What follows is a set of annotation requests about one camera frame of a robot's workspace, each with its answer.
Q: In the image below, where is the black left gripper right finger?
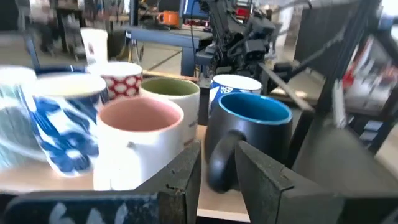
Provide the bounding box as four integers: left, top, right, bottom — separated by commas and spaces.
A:
234, 141, 343, 224

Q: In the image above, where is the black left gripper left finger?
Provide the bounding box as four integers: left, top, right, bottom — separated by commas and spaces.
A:
136, 141, 203, 224

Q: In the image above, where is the white mug pink interior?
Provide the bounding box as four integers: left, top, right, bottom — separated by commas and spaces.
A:
92, 96, 185, 191

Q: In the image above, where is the black mug blue interior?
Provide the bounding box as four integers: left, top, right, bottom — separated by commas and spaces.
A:
204, 92, 294, 194

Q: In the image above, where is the white mug black text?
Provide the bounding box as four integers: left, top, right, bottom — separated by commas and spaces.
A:
139, 77, 201, 147

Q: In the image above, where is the white mug blue floral print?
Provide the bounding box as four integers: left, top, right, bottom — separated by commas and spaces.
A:
20, 73, 108, 177

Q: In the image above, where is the teal lattice patterned mug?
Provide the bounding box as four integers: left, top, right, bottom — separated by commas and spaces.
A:
0, 65, 47, 172

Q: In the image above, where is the black upright bar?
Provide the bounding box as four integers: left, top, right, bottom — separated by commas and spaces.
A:
198, 77, 211, 126

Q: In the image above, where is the blue workbench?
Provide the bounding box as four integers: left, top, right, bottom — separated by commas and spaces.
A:
123, 24, 214, 77

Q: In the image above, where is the orange mug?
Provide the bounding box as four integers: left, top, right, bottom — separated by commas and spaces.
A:
156, 11, 181, 28

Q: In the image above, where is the white mug red pattern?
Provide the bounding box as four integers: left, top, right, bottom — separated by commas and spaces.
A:
86, 61, 144, 102

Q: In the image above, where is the tall white cup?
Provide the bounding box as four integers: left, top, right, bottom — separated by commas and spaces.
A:
80, 27, 109, 65

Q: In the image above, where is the white mug blue handle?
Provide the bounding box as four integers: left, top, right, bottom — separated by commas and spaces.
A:
210, 73, 263, 113

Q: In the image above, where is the black metal rig frame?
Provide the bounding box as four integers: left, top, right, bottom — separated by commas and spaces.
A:
257, 0, 398, 156

